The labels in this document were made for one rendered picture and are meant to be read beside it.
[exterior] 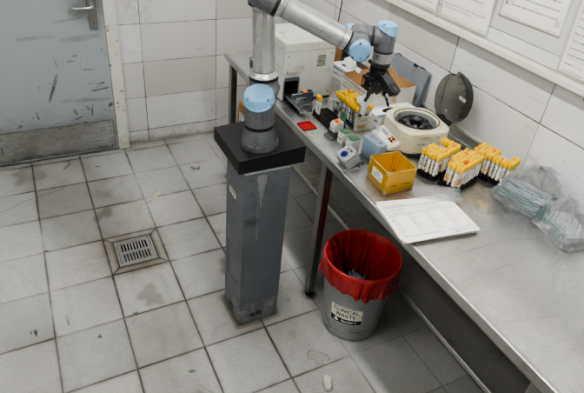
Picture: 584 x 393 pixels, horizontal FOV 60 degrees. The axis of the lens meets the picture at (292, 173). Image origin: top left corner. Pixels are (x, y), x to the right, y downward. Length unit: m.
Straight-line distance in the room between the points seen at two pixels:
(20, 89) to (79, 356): 1.76
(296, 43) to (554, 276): 1.45
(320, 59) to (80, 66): 1.66
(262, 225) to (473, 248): 0.85
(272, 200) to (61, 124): 1.97
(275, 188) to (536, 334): 1.06
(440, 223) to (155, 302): 1.47
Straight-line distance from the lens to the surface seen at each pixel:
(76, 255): 3.00
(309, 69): 2.53
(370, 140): 2.09
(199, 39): 3.71
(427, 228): 1.82
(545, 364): 1.58
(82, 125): 3.72
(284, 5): 1.77
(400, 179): 1.95
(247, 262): 2.26
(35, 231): 3.22
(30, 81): 3.57
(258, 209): 2.09
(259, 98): 1.89
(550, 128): 2.16
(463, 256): 1.78
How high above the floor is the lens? 1.97
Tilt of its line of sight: 34 degrees down
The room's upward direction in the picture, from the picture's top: 6 degrees clockwise
